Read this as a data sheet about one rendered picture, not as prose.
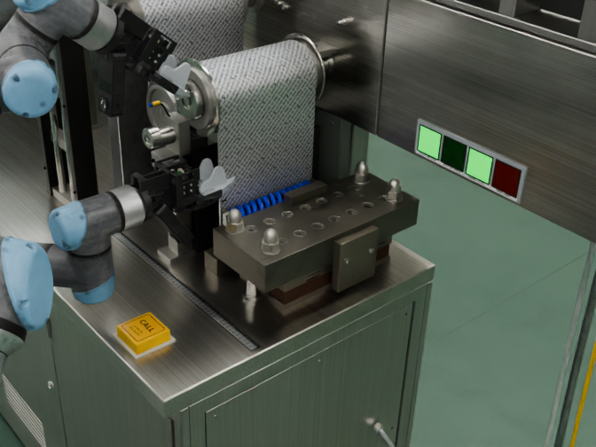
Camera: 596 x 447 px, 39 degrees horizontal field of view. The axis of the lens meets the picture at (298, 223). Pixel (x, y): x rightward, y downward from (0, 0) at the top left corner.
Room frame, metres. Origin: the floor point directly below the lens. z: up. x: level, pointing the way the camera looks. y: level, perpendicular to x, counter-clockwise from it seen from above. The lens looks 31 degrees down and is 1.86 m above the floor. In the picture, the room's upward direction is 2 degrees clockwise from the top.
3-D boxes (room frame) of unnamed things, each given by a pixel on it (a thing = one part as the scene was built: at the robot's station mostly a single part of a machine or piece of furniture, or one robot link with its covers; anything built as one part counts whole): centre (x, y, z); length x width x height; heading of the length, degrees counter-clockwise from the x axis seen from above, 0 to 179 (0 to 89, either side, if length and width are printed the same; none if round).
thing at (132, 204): (1.28, 0.31, 1.11); 0.08 x 0.05 x 0.08; 41
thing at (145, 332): (1.18, 0.27, 0.91); 0.07 x 0.07 x 0.02; 41
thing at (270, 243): (1.29, 0.05, 1.05); 0.04 x 0.04 x 0.04
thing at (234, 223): (1.35, 0.12, 1.05); 0.04 x 0.04 x 0.04
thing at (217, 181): (1.39, 0.15, 1.11); 0.09 x 0.03 x 0.06; 130
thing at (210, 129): (1.45, 0.20, 1.25); 0.15 x 0.01 x 0.15; 41
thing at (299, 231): (1.42, -0.04, 1.00); 0.40 x 0.16 x 0.06; 131
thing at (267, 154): (1.49, 0.06, 1.11); 0.23 x 0.01 x 0.18; 131
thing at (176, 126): (1.45, 0.25, 1.05); 0.06 x 0.05 x 0.31; 131
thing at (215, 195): (1.36, 0.18, 1.09); 0.09 x 0.05 x 0.02; 130
